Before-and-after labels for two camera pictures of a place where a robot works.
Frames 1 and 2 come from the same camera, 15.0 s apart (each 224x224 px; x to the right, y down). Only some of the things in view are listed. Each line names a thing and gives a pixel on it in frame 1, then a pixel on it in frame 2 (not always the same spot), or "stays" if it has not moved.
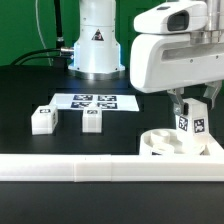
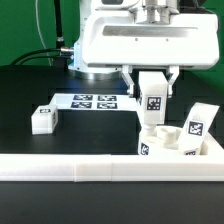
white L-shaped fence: (89, 168) stays
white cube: (45, 120) stays
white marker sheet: (106, 101) stays
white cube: (92, 117) to (155, 87)
